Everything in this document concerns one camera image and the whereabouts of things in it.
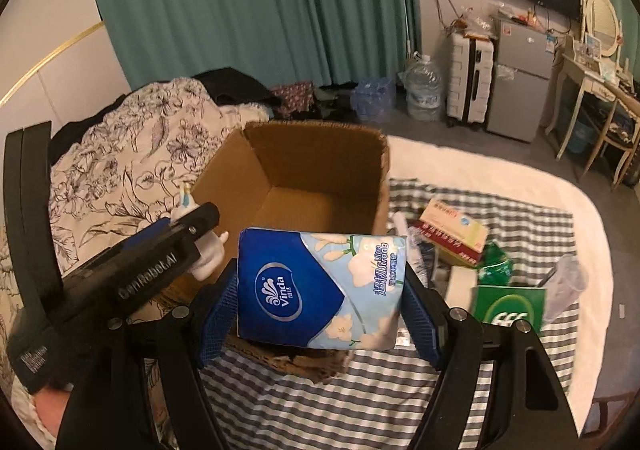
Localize green 666 box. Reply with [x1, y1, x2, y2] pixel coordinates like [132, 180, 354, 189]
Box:
[473, 285, 546, 332]

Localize white rabbit figurine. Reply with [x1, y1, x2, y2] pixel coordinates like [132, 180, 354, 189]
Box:
[170, 183, 229, 282]

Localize blue Vinda tissue pack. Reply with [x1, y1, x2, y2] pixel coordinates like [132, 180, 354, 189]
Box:
[238, 228, 407, 352]

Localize grey checkered cloth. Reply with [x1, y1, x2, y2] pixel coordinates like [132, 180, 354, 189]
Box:
[193, 173, 578, 449]

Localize red yellow medicine box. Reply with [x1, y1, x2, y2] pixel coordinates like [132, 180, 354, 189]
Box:
[416, 199, 489, 268]

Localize floral white duvet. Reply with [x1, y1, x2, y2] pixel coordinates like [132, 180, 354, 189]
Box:
[0, 76, 271, 450]

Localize clear plastic cup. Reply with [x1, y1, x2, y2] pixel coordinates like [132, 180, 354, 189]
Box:
[538, 255, 588, 325]

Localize brown cardboard box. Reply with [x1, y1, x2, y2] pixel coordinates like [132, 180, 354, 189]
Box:
[191, 123, 389, 382]

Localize black clothing pile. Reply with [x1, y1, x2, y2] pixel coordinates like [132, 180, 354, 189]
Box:
[194, 67, 282, 107]

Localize pack of water bottles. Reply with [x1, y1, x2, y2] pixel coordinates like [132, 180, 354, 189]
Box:
[350, 77, 396, 123]

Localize large water bottle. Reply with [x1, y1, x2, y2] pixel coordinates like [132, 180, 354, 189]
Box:
[402, 52, 444, 121]

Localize wooden chair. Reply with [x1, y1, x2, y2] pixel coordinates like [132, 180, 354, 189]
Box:
[580, 81, 639, 190]

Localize white suitcase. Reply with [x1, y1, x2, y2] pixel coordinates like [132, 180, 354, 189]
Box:
[446, 32, 494, 128]

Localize silver mini fridge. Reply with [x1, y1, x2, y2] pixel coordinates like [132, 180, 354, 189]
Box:
[486, 18, 554, 143]

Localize white dressing table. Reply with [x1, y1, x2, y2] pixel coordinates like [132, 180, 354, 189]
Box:
[544, 53, 639, 161]

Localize oval vanity mirror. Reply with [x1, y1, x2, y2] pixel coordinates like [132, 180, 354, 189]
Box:
[584, 0, 622, 58]

